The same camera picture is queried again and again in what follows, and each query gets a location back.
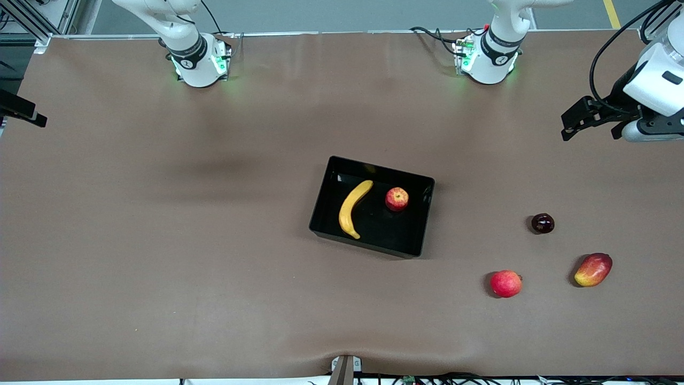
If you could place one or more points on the brown table mat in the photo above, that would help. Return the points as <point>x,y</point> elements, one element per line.
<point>214,267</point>

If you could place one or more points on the aluminium frame post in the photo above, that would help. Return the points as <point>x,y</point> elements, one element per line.
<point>26,18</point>
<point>643,33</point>

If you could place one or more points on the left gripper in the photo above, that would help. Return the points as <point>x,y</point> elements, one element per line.
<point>623,88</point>

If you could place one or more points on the red pomegranate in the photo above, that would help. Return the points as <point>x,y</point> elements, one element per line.
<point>505,284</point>

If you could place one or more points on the yellow banana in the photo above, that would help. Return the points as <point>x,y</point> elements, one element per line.
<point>350,211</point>

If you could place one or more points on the dark purple plum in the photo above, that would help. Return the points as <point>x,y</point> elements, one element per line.
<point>542,223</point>

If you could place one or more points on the black plastic box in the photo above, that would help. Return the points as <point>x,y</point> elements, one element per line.
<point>374,224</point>

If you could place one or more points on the yellow floor tape strip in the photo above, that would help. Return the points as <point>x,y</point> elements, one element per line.
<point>612,13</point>

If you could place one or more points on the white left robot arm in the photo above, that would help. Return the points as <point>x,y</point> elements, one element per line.
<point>489,59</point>

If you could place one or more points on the red yellow mango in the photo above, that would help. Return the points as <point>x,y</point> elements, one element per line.
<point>593,270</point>

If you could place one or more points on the grey metal table bracket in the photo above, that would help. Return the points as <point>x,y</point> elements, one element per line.
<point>345,370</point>

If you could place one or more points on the red yellow apple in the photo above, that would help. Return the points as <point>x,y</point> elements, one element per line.
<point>397,199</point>

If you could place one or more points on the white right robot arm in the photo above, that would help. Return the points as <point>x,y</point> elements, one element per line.
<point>192,59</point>

